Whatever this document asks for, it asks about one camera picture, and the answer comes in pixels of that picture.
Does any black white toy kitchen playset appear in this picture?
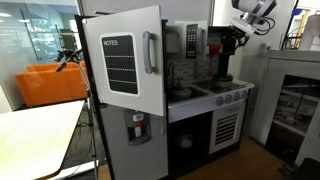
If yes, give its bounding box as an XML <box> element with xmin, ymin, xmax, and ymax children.
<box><xmin>74</xmin><ymin>4</ymin><xmax>256</xmax><ymax>180</ymax></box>

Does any orange sofa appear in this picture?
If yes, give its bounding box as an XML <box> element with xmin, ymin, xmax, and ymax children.
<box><xmin>14</xmin><ymin>60</ymin><xmax>91</xmax><ymax>109</ymax></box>

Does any grey toy kettle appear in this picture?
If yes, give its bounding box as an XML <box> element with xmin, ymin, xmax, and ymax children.
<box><xmin>176</xmin><ymin>131</ymin><xmax>195</xmax><ymax>150</ymax></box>

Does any white table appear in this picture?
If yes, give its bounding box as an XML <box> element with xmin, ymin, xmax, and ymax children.
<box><xmin>0</xmin><ymin>99</ymin><xmax>100</xmax><ymax>180</ymax></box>

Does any white toy oven door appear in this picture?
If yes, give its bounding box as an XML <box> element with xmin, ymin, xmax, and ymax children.
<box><xmin>208</xmin><ymin>101</ymin><xmax>247</xmax><ymax>155</ymax></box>

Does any white fridge door with dispenser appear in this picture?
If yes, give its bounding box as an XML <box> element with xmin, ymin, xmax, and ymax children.
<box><xmin>99</xmin><ymin>103</ymin><xmax>170</xmax><ymax>180</ymax></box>

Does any white toy microwave door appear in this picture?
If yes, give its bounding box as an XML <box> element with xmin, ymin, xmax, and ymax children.
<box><xmin>166</xmin><ymin>20</ymin><xmax>210</xmax><ymax>62</ymax></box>

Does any grey toy faucet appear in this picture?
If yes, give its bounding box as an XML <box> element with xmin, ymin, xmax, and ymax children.
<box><xmin>167</xmin><ymin>63</ymin><xmax>176</xmax><ymax>90</ymax></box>

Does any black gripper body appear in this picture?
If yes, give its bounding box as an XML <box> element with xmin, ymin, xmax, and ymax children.
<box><xmin>231</xmin><ymin>26</ymin><xmax>251</xmax><ymax>48</ymax></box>

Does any black camera tripod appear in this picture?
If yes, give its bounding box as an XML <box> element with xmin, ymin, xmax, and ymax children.
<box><xmin>54</xmin><ymin>47</ymin><xmax>100</xmax><ymax>180</ymax></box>

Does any small grey pot with lid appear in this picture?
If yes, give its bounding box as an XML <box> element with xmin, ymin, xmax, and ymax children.
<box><xmin>171</xmin><ymin>87</ymin><xmax>194</xmax><ymax>102</ymax></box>

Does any grey open cabinet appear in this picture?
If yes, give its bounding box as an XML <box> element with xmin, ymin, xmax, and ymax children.
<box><xmin>249</xmin><ymin>49</ymin><xmax>320</xmax><ymax>168</ymax></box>

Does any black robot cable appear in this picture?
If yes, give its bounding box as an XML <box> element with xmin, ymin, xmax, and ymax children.
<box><xmin>255</xmin><ymin>16</ymin><xmax>277</xmax><ymax>36</ymax></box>

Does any white fridge door with noteboard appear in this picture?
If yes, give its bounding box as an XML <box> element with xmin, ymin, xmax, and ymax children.
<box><xmin>81</xmin><ymin>4</ymin><xmax>167</xmax><ymax>117</ymax></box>

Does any large grey pot black lid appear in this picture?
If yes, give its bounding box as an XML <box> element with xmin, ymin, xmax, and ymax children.
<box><xmin>212</xmin><ymin>73</ymin><xmax>235</xmax><ymax>89</ymax></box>

